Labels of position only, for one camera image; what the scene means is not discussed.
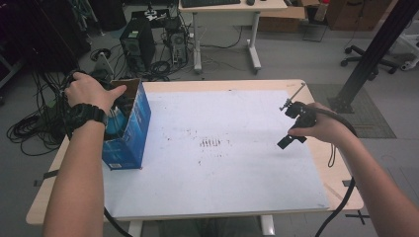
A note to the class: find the dark curtain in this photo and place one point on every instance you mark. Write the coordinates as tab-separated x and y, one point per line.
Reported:
39	36

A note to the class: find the small silver computer case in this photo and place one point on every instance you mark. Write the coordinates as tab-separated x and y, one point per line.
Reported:
178	42

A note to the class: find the person's left hand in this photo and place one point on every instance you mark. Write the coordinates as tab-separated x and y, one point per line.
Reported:
89	92

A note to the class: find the black tape strip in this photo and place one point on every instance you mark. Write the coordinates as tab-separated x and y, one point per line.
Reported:
349	183
49	175

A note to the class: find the black computer mouse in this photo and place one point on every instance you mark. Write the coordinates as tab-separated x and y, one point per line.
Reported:
250	2

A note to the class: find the white desk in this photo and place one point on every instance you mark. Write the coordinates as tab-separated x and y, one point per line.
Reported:
227	16

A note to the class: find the black keyboard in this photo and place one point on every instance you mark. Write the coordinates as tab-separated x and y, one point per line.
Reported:
210	2

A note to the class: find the black box white print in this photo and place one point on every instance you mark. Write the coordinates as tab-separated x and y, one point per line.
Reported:
151	16

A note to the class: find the white paper sheet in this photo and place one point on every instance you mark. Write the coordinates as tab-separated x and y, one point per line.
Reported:
230	177

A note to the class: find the person's right hand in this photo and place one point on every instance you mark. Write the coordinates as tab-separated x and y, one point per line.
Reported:
329	128

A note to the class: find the black wristwatch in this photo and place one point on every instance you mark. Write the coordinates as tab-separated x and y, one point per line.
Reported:
84	115

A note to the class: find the black office chair base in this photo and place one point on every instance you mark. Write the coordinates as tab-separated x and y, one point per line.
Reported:
369	61

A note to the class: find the black metal post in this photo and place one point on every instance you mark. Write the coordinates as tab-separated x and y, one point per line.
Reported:
378	46

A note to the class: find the grey floor mat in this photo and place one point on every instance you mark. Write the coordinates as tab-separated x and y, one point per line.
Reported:
372	115

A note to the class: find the blue cardboard box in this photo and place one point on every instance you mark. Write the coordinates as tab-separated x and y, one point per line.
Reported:
131	138

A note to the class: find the black computer tower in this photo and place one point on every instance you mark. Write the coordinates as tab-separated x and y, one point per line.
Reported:
136	39

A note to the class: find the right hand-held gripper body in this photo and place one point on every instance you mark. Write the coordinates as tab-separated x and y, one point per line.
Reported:
303	115

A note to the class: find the white table leg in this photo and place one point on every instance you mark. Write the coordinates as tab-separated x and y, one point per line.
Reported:
135	228
268	225

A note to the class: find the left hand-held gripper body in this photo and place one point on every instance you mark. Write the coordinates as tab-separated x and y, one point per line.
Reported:
103	69

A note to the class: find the large brown cardboard box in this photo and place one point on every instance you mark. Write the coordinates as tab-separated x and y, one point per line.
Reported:
355	15

